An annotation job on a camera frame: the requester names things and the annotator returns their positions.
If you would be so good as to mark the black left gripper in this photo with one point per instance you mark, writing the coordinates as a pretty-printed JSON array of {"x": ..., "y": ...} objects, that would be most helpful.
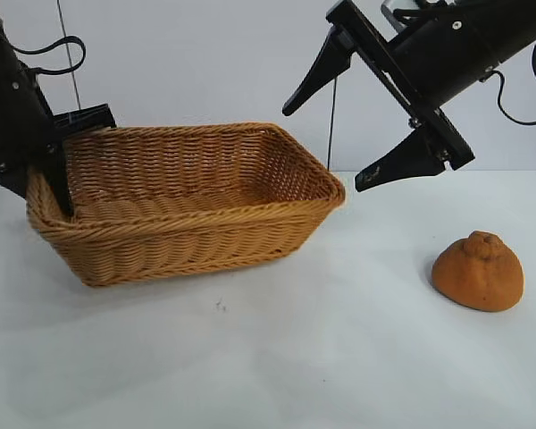
[{"x": 22, "y": 120}]

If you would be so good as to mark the woven wicker basket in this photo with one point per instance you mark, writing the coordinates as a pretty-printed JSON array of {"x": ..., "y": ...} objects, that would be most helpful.
[{"x": 196, "y": 241}]

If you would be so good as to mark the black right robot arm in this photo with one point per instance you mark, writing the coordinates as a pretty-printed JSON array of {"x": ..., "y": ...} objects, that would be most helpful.
[{"x": 513, "y": 27}]

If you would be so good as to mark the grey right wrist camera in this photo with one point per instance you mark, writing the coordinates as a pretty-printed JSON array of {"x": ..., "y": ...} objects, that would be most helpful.
[{"x": 391, "y": 6}]

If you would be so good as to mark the orange-brown bumpy bread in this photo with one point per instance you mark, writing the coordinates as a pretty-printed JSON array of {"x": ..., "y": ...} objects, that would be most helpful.
[{"x": 473, "y": 281}]

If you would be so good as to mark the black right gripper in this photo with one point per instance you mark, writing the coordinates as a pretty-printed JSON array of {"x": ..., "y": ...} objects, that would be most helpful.
[{"x": 438, "y": 58}]

